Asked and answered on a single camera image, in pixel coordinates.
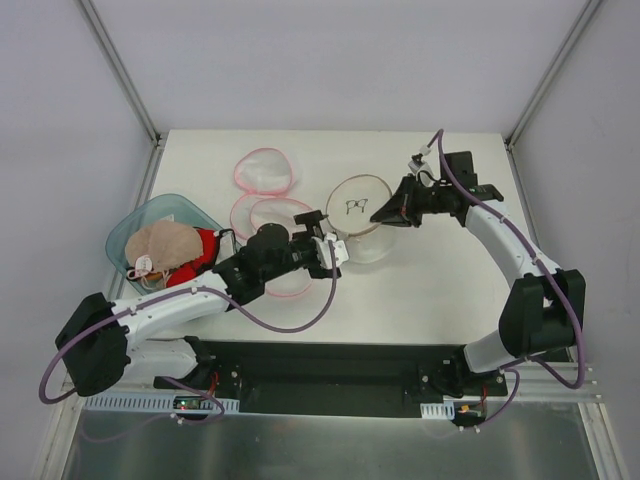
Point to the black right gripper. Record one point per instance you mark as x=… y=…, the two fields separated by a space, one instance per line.
x=413 y=201

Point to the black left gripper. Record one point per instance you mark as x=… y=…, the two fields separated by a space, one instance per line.
x=316 y=245

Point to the cream mesh laundry bag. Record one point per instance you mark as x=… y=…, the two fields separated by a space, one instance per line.
x=349 y=208

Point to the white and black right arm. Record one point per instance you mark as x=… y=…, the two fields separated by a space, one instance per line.
x=545 y=306

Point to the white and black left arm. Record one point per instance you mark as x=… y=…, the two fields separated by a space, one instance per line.
x=101 y=340

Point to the pink-trimmed mesh bag middle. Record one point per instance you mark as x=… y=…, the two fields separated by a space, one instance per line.
x=251 y=211

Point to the pink-trimmed mesh bag front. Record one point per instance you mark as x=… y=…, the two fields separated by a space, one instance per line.
x=289 y=285

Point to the pink-trimmed white mesh bag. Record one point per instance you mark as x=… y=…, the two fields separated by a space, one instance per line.
x=266 y=171

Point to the white black-trimmed bra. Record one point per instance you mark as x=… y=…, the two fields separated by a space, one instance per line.
x=226 y=244

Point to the red bra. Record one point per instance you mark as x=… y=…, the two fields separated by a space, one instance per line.
x=206 y=261

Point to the beige bra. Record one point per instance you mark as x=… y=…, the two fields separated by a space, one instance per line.
x=163 y=245

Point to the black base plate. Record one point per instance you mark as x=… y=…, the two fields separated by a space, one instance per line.
x=324 y=379

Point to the white slotted cable duct right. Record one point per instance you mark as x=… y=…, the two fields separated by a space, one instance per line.
x=438 y=411

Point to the white slotted cable duct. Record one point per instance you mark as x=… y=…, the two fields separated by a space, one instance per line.
x=158 y=403
x=438 y=411

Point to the white slotted cable duct left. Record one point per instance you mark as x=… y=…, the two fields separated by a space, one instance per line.
x=158 y=403

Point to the right aluminium frame post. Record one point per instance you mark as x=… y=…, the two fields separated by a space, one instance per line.
x=584 y=19

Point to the aluminium frame post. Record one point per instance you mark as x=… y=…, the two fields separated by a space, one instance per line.
x=106 y=45
x=584 y=19

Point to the left aluminium frame post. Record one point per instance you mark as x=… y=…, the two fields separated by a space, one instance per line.
x=106 y=45

